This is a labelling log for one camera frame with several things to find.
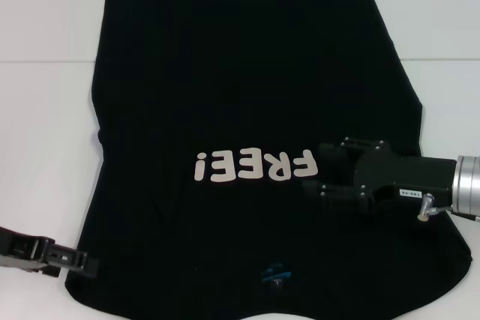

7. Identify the right arm plug with cable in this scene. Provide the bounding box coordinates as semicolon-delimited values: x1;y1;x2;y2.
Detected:
418;192;480;223

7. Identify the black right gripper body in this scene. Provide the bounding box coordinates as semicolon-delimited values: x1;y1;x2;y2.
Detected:
354;143;458;214

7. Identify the black shirt with FREE print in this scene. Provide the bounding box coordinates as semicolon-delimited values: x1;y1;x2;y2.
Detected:
64;0;473;320

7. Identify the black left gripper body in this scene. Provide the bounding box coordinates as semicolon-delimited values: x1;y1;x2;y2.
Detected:
0;226;61;274

